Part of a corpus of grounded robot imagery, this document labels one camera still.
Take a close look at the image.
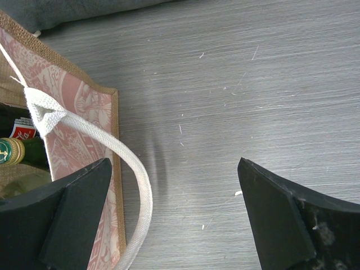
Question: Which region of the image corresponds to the brown jute canvas bag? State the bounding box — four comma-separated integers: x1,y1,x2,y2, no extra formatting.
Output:
0,10,154,270

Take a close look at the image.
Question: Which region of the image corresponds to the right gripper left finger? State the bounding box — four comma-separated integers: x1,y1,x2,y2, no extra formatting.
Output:
1,158,112,269

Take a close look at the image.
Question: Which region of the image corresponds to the green glass bottle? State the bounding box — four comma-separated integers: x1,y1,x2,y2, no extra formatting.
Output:
1,137,50,171

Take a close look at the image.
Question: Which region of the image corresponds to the clear soda bottle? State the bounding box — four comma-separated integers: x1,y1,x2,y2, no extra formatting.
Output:
1,171,52,200

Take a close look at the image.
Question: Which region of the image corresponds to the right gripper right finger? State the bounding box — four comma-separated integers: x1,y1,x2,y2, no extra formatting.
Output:
237,158,359,269

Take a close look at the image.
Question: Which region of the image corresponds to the coca-cola glass bottle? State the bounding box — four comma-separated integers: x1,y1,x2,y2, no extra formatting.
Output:
0,102,38,140

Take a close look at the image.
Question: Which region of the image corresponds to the black floral plush pillow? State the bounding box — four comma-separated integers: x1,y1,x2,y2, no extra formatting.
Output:
1,0,164,33

